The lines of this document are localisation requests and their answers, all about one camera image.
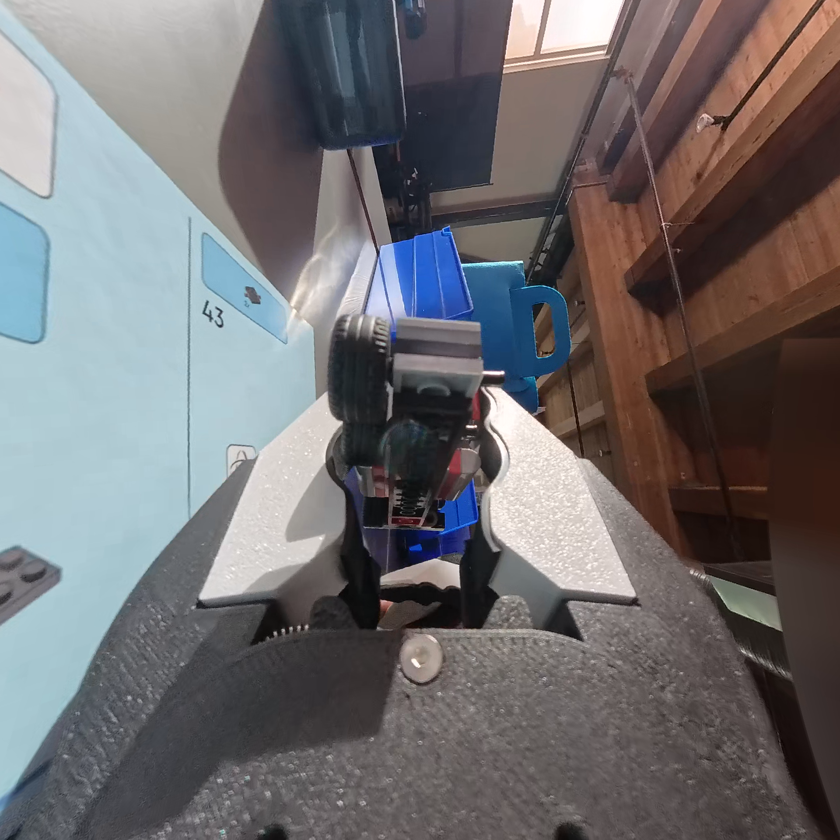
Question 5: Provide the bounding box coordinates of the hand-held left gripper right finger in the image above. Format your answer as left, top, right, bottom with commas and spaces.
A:
459, 387, 639, 634

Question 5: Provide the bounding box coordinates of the blue felt bag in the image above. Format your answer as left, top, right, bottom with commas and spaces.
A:
462, 261, 571, 411

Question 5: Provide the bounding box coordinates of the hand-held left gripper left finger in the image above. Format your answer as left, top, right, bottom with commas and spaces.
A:
197, 387, 368, 631

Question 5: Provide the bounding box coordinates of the window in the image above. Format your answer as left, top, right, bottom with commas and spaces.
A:
504, 0, 624, 63

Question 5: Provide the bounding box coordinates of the dark wall screen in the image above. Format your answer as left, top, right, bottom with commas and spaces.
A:
403, 62, 505, 193

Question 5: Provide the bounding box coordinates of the toy brick truck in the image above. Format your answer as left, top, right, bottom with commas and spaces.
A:
326, 314, 506, 529

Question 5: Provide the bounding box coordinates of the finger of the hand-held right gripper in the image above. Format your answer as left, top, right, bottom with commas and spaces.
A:
705, 561, 791, 685

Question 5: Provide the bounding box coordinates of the grey desk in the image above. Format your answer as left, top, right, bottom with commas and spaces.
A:
13, 0, 395, 454

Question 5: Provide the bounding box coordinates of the light blue instruction booklet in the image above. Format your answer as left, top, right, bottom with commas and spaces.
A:
0, 13, 316, 808

